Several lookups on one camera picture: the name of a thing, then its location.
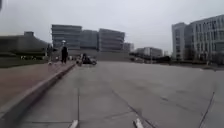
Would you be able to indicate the robot's own part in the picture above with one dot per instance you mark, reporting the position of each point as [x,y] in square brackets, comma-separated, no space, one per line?
[73,124]
[138,123]

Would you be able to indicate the grass strip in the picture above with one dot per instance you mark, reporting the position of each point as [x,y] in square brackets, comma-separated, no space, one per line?
[16,62]

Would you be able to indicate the dark scooter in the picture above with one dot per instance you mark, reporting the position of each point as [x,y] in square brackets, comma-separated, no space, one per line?
[87,60]

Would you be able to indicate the red brick path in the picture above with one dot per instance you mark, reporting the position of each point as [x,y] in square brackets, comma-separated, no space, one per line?
[20,78]

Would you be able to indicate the person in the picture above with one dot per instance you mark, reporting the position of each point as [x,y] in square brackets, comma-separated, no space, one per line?
[64,53]

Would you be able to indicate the grey multi-block building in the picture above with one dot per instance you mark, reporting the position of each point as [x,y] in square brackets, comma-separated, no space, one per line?
[70,36]

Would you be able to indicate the dark low building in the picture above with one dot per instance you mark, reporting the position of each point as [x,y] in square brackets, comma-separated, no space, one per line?
[23,43]

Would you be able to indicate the grey embankment wall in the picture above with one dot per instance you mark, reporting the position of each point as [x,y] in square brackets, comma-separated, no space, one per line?
[110,55]

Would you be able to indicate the grey stone kerb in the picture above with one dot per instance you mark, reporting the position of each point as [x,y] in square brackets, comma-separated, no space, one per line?
[36,89]

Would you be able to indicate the white tall building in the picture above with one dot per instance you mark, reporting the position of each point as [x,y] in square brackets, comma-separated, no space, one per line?
[203,36]

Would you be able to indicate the grey paved plaza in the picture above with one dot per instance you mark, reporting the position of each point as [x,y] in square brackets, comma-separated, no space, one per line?
[133,86]

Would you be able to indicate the low distant building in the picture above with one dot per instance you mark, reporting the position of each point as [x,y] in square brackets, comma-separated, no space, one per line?
[151,51]

